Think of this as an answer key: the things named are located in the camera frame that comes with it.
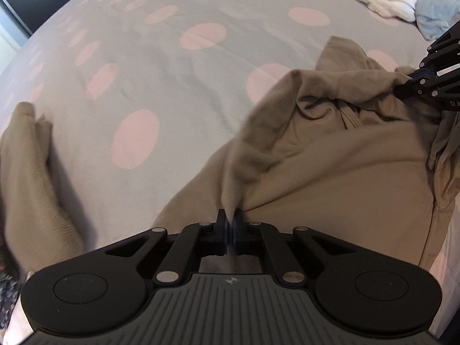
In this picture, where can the folded beige knit garment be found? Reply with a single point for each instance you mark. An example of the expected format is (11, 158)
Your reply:
(28, 187)

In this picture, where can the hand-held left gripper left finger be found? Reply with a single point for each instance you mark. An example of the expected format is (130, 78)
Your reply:
(223, 228)

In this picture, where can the grey bedspread with pink dots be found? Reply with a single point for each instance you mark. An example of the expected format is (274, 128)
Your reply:
(151, 61)

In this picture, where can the light blue cloth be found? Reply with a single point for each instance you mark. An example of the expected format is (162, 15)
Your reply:
(436, 3)

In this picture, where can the dark patterned cloth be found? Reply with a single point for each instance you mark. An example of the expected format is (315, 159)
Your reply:
(9, 287)

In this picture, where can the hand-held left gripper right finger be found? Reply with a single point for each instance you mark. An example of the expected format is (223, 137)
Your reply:
(237, 228)

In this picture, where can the beige sweatshirt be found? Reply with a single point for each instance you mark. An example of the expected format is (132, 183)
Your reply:
(323, 165)

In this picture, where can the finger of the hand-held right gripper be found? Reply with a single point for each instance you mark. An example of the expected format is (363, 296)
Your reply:
(420, 88)
(444, 48)

